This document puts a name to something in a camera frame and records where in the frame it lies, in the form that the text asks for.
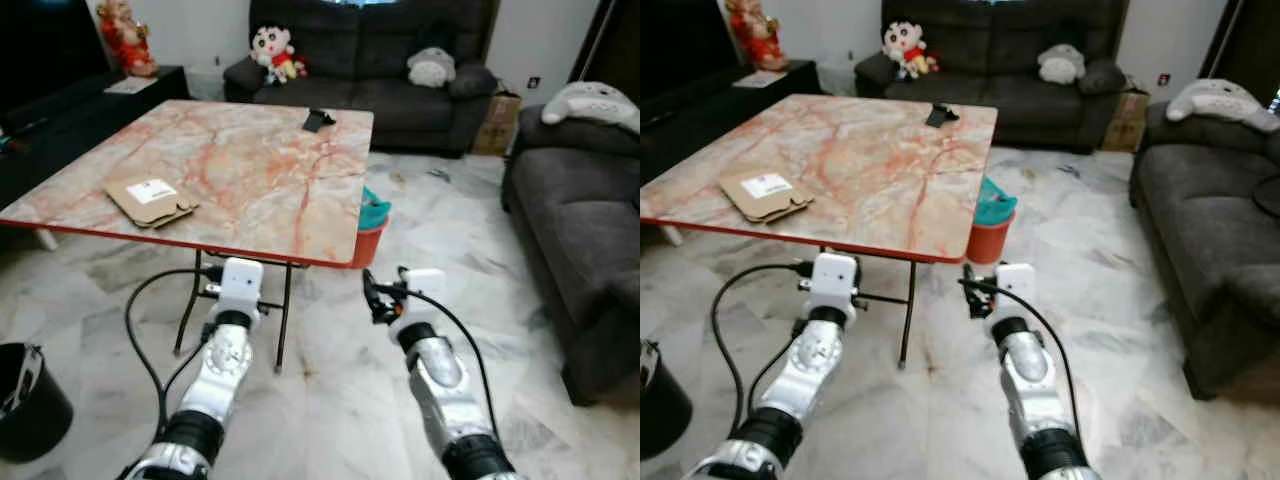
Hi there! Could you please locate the flat brown cardboard piece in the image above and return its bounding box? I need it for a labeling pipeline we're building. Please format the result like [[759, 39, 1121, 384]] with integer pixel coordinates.
[[103, 176, 199, 229], [718, 170, 814, 224]]

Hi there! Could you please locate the teal plastic bag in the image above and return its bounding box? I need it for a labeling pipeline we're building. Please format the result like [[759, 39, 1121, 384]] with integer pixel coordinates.
[[978, 177, 1019, 226], [358, 185, 393, 231]]

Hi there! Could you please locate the black TV cabinet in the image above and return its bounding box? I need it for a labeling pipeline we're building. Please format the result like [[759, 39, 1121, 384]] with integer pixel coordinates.
[[640, 60, 821, 186], [0, 65, 189, 211]]

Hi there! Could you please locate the grey Totoro plush toy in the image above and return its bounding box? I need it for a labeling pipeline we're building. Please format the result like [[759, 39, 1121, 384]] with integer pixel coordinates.
[[1037, 43, 1087, 85], [407, 47, 457, 89]]

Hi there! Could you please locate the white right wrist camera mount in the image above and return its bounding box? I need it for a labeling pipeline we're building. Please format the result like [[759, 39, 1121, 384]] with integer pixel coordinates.
[[400, 267, 448, 326], [993, 262, 1037, 321]]

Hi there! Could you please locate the red and gold figurine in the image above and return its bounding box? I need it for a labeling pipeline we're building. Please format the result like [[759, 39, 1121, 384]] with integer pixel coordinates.
[[725, 0, 789, 71], [95, 0, 159, 78]]

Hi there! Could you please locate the brown cardboard box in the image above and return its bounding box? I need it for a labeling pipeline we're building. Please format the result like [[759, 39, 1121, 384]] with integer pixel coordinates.
[[470, 85, 523, 156], [1100, 82, 1151, 153]]

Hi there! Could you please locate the black plastic bucket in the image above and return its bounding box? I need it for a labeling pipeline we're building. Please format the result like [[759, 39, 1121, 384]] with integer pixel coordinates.
[[0, 343, 75, 463], [640, 340, 694, 461]]

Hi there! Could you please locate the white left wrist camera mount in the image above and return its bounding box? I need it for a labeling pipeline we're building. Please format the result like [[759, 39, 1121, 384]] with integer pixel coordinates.
[[810, 252, 859, 316], [218, 257, 265, 321]]

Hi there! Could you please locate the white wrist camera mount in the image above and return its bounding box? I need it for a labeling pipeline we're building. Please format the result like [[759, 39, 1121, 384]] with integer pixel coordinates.
[[218, 257, 265, 321], [810, 252, 859, 316], [993, 262, 1037, 321], [400, 267, 448, 326]]

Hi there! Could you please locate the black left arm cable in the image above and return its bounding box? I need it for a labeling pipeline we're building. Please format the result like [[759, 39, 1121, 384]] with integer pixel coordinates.
[[709, 262, 813, 441], [123, 266, 223, 441]]

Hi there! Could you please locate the dark grey fabric sofa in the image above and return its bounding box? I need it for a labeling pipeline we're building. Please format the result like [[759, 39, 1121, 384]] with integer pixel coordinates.
[[222, 0, 501, 156], [853, 0, 1131, 151]]

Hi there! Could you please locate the black television screen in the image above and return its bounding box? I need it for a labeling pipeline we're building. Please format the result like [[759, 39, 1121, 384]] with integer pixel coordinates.
[[640, 0, 731, 106], [0, 0, 101, 121]]

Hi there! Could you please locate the dark grey armchair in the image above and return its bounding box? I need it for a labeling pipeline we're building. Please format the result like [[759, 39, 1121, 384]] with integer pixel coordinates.
[[1130, 100, 1280, 401], [500, 105, 641, 406]]

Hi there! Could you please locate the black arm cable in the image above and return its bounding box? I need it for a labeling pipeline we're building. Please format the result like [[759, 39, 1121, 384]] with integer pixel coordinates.
[[709, 262, 813, 441], [123, 266, 223, 441], [962, 277, 1081, 441], [372, 285, 493, 441]]

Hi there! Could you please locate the cartoon boy plush doll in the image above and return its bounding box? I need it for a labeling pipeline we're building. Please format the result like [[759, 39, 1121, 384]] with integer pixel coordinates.
[[250, 25, 308, 84], [882, 20, 941, 79]]

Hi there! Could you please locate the dark grey cushion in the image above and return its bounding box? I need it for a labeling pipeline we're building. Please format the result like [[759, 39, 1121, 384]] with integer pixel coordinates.
[[448, 65, 499, 98], [1078, 60, 1129, 96]]

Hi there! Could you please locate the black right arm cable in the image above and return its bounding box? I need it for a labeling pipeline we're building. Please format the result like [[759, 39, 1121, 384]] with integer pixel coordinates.
[[962, 277, 1081, 441], [372, 285, 493, 441]]

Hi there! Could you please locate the black metal table frame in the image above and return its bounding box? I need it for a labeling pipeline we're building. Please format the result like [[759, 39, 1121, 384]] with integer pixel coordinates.
[[175, 250, 294, 373], [818, 245, 917, 371]]

